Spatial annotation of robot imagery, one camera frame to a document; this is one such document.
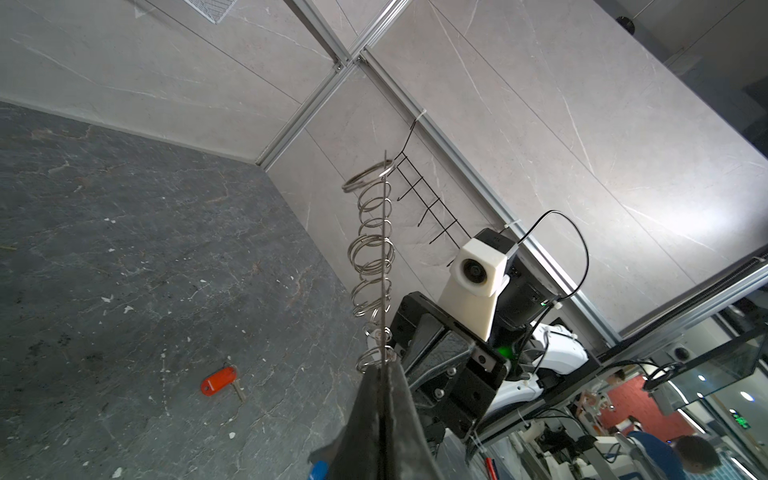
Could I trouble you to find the blue key tag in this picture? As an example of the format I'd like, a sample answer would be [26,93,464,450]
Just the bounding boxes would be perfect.
[308,460,329,480]

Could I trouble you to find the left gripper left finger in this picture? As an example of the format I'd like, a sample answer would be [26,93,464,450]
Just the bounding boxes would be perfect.
[326,366,382,480]

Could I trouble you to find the black wire hook rack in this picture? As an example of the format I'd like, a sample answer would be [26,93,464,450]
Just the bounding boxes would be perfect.
[392,117,472,250]

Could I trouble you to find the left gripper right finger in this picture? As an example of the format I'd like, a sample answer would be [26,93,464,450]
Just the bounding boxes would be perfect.
[381,362,443,479]

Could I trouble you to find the red key tag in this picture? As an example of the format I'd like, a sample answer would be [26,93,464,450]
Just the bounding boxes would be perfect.
[200,366,237,396]

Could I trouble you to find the white wire mesh basket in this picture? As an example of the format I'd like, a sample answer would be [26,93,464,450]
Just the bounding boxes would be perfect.
[184,0,237,25]

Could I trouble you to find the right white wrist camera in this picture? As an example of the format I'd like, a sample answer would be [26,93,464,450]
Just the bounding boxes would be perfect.
[437,231,519,341]

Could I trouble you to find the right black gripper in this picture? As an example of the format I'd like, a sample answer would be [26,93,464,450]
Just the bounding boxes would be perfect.
[388,292,510,440]

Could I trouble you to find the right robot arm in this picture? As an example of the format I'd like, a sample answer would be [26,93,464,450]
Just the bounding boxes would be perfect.
[389,228,593,444]

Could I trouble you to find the right black camera cable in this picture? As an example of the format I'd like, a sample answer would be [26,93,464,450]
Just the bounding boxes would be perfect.
[513,209,592,355]

